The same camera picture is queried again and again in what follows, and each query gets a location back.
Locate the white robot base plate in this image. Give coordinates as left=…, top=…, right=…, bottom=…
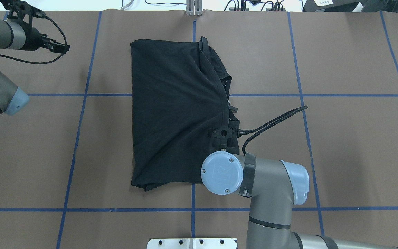
left=146, top=238, right=238, bottom=249

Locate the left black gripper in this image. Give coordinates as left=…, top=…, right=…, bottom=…
left=26, top=27, right=70, bottom=53

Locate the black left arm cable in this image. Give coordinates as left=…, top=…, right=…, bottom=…
left=0, top=14, right=69, bottom=65

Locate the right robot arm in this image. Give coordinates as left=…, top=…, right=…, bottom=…
left=200, top=151, right=389, bottom=249

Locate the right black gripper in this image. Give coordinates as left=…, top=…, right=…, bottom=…
left=208, top=126, right=239, bottom=150

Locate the aluminium frame post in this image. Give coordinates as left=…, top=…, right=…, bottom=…
left=186, top=0, right=203, bottom=16

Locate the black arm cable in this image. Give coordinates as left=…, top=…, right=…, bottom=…
left=238, top=106, right=309, bottom=155
left=0, top=14, right=69, bottom=65

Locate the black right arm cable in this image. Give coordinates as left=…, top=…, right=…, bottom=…
left=238, top=106, right=309, bottom=155

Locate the black graphic t-shirt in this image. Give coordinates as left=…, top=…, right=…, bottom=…
left=130, top=37, right=240, bottom=191

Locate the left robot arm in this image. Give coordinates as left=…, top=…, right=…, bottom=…
left=0, top=12, right=70, bottom=116

